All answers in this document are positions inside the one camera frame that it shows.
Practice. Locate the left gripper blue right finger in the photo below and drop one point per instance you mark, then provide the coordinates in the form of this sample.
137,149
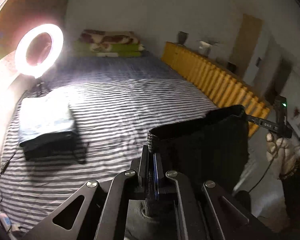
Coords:
204,210

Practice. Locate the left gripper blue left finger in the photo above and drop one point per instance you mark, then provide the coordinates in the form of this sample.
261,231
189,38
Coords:
97,210

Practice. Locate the dark grey knitted garment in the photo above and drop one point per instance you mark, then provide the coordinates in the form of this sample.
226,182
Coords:
214,147

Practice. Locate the dark sleeved right forearm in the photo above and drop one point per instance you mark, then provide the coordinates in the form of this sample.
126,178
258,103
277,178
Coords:
291,189

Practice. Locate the gloved right hand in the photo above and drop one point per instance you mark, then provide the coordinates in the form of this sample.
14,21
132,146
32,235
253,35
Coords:
282,156

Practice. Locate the white power adapter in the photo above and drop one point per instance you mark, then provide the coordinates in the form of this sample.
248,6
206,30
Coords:
8,225

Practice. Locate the folded clothes stack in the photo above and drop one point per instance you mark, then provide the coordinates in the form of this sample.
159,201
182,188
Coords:
46,126

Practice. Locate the potted plant white pot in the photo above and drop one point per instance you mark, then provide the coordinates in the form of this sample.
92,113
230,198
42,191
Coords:
206,45

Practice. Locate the striped blue white bedsheet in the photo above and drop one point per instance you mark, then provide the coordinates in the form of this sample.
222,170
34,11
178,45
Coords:
115,103

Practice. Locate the dark ceramic vase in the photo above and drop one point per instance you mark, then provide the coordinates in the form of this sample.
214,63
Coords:
182,37

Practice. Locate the folded green brown blanket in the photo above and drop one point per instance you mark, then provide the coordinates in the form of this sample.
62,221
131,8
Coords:
107,44

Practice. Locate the wooden slatted bed rail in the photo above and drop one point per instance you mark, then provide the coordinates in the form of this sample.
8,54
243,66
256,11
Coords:
220,85

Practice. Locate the bright ring light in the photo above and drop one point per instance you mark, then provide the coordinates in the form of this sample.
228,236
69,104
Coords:
38,50

